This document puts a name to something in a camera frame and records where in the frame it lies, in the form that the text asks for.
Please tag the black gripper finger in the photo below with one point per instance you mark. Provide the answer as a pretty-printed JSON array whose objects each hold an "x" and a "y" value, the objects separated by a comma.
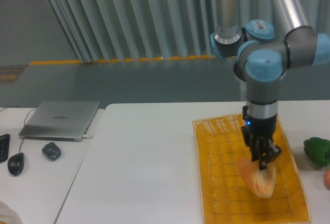
[
  {"x": 268, "y": 154},
  {"x": 255, "y": 151}
]

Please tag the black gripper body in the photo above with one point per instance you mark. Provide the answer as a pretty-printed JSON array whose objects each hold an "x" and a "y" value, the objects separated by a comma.
[{"x": 257, "y": 129}]

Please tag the triangular bread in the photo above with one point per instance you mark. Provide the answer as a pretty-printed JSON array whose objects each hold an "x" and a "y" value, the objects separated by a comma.
[{"x": 260, "y": 182}]

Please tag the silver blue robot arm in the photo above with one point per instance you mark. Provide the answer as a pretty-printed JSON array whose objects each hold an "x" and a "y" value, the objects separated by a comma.
[{"x": 261, "y": 63}]

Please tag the yellow wicker basket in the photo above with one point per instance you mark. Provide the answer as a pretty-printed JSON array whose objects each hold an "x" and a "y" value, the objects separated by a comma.
[{"x": 225, "y": 198}]

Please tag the green bell pepper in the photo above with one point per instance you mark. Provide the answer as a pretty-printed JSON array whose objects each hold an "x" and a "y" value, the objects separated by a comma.
[{"x": 317, "y": 150}]

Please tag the orange round fruit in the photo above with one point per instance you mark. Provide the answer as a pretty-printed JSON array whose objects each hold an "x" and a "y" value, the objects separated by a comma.
[{"x": 326, "y": 178}]

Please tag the silver closed laptop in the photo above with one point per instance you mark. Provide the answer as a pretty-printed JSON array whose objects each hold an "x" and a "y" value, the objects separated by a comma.
[{"x": 60, "y": 120}]

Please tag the small black plastic holder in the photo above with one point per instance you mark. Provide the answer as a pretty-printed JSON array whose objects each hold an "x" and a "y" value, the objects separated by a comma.
[{"x": 51, "y": 151}]

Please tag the black computer mouse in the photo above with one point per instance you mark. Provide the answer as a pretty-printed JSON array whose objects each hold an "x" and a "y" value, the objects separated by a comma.
[{"x": 16, "y": 164}]

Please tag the white cloth bag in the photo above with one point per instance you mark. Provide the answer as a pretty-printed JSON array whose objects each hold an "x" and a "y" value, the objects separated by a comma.
[{"x": 8, "y": 215}]

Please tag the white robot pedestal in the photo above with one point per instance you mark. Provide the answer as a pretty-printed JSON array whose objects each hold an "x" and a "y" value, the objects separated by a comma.
[{"x": 242, "y": 87}]

